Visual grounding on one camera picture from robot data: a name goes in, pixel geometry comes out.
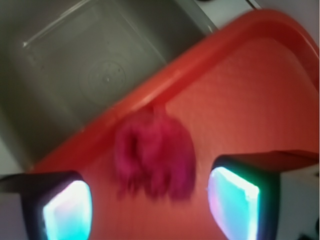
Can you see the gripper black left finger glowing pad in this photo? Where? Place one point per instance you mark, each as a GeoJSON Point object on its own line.
{"type": "Point", "coordinates": [45, 206]}

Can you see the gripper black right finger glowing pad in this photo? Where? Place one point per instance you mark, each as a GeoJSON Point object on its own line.
{"type": "Point", "coordinates": [271, 195]}

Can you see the red plastic tray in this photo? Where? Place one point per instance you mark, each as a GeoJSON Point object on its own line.
{"type": "Point", "coordinates": [252, 86]}

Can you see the crumpled red paper ball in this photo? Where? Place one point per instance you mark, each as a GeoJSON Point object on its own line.
{"type": "Point", "coordinates": [155, 152]}

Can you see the stainless steel sink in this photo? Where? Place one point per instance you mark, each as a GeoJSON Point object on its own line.
{"type": "Point", "coordinates": [64, 62]}

